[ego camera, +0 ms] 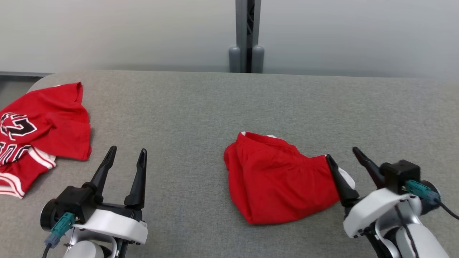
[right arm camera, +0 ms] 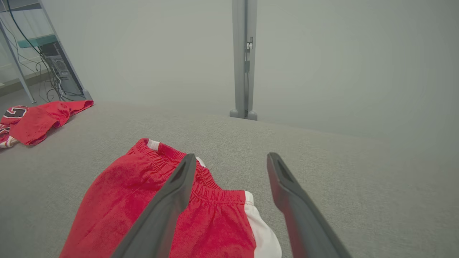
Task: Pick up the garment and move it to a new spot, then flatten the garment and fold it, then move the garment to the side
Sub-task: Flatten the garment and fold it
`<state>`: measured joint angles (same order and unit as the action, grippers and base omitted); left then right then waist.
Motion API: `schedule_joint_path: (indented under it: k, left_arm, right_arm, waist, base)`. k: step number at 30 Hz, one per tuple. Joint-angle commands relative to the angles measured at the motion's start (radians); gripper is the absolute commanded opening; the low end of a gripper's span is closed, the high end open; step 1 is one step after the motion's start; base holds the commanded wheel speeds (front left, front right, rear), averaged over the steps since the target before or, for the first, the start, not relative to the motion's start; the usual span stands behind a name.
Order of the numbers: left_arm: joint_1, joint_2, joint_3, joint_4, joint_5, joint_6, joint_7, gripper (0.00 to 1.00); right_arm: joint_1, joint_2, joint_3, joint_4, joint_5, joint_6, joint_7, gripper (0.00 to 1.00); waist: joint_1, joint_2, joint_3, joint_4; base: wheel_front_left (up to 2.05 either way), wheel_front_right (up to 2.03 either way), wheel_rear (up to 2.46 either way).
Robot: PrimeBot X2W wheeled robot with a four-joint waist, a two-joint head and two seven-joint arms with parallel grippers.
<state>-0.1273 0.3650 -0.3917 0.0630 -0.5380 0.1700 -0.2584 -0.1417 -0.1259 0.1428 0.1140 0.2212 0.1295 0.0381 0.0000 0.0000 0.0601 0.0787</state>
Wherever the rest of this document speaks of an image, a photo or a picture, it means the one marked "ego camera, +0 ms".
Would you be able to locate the grey metal frame post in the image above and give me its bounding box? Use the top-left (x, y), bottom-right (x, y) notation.
top-left (235, 0), bottom-right (261, 73)

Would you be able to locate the red shorts white trim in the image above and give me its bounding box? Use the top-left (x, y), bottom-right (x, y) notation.
top-left (223, 131), bottom-right (356, 225)

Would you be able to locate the black right cable teal plug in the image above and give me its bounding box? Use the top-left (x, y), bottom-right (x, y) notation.
top-left (405, 179), bottom-right (459, 220)

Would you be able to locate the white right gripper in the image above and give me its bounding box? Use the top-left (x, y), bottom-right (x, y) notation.
top-left (326, 147), bottom-right (422, 239)

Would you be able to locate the grey fabric sofa cushion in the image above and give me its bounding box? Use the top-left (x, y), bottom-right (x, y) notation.
top-left (0, 70), bottom-right (459, 258)

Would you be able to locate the red jersey black white print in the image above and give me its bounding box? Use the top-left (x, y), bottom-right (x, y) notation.
top-left (0, 82), bottom-right (92, 199)

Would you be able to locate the grey baseboard strip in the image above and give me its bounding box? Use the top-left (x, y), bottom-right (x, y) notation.
top-left (0, 71), bottom-right (54, 78)

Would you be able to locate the grey cylinder post foot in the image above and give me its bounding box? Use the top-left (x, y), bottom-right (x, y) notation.
top-left (229, 46), bottom-right (241, 73)
top-left (252, 45), bottom-right (265, 74)

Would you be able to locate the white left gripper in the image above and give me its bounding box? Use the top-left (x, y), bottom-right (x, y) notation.
top-left (82, 145), bottom-right (148, 245)

